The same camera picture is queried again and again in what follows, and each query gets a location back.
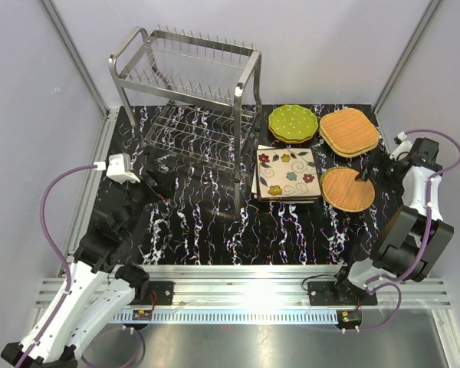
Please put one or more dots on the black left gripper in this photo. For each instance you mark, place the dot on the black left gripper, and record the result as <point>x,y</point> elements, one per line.
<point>165,182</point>

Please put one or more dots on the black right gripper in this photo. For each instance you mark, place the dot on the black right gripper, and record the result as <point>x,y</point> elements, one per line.
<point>379,159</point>

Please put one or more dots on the green rimmed wicker plate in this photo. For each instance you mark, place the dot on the green rimmed wicker plate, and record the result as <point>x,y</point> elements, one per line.
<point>331,171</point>

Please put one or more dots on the woven wicker plate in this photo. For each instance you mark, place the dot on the woven wicker plate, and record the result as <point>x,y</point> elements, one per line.
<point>351,150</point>
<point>344,193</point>
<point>348,125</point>

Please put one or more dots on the fruit pattern square plate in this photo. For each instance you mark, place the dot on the fruit pattern square plate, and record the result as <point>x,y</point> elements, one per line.
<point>257,184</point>

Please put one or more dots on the green polka dot plate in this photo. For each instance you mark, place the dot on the green polka dot plate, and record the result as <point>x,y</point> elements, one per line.
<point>293,121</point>

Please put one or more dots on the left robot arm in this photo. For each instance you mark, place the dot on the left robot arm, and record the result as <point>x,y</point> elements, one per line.
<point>96,286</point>

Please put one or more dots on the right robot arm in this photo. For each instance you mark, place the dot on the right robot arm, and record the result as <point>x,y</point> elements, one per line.
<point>416,235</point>

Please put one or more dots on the stainless steel dish rack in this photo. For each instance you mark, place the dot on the stainless steel dish rack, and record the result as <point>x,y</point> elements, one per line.
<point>214,74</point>

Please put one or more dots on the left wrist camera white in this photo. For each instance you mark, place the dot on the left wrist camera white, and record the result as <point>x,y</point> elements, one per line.
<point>118,168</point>

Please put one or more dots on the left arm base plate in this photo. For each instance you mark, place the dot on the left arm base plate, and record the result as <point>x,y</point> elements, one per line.
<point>161,292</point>

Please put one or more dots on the aluminium frame rail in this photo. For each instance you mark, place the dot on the aluminium frame rail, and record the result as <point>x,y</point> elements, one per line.
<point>260,294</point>

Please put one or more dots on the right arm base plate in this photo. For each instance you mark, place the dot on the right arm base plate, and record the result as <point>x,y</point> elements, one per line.
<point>327,293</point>

